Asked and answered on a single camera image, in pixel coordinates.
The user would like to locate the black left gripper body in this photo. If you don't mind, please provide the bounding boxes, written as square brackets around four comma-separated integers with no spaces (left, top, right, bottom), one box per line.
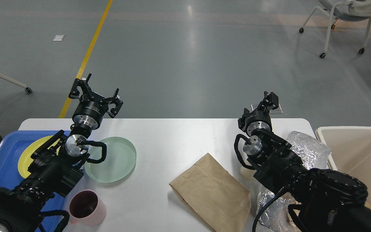
[72,93,115,130]

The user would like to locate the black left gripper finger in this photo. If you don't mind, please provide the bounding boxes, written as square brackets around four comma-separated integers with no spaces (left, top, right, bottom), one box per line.
[68,73,93,100]
[106,88,123,118]

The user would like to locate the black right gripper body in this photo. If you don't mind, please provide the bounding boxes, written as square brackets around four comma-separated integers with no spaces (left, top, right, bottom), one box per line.
[238,110,272,136]

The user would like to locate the light green plate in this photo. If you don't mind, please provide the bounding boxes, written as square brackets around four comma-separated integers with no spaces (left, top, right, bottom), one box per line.
[84,137,137,183]

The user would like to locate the pink mug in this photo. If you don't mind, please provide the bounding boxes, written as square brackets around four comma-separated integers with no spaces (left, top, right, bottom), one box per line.
[68,189,107,226]

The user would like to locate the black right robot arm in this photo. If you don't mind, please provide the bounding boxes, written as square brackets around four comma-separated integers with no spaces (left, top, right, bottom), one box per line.
[234,91,371,232]

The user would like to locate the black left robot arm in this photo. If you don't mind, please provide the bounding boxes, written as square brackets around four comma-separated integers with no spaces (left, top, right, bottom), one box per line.
[0,74,123,232]

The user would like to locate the small beige cup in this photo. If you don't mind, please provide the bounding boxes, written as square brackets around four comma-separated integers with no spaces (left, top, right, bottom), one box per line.
[240,167,256,180]

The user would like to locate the crumpled silver foil bag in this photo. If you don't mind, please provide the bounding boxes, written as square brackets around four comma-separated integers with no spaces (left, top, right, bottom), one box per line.
[258,131,331,232]

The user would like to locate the yellow plate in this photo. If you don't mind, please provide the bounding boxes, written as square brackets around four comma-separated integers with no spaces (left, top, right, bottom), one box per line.
[17,135,52,179]

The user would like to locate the brown paper bag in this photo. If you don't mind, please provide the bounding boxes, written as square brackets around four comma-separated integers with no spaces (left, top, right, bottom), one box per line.
[169,153,251,232]

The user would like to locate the beige plastic bin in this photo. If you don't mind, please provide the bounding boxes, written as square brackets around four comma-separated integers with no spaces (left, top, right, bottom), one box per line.
[316,126,371,209]

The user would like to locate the grey office chair right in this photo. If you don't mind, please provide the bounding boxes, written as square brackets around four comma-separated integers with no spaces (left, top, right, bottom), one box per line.
[299,0,371,59]

